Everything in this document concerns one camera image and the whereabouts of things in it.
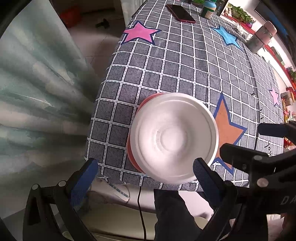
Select white round bowl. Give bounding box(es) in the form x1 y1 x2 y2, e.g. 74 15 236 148
126 93 219 184

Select pink square plate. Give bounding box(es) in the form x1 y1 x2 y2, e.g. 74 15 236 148
126 93 170 174

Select person's dark trouser legs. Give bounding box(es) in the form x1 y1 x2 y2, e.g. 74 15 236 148
154 189 202 240

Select pink grey thermos bottle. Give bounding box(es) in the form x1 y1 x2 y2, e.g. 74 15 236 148
245 21 277 53

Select teal striped curtain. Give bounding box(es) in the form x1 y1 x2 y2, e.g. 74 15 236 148
0 0 102 186

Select grey checked star tablecloth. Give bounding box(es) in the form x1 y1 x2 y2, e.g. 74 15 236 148
85 1 283 191

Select green capped bottle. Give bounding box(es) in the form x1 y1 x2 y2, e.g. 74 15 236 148
200 0 217 19

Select red cased smartphone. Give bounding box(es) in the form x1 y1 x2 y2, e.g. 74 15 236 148
166 4 196 24

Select black cable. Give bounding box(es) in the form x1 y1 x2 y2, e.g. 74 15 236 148
137 186 148 241

